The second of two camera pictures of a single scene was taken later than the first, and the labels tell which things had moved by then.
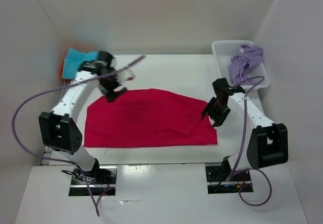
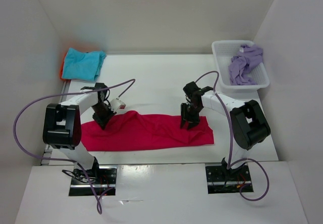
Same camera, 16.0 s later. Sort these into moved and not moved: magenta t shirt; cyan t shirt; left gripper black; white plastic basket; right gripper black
Moved: right gripper black; left gripper black; magenta t shirt
Not moved: white plastic basket; cyan t shirt
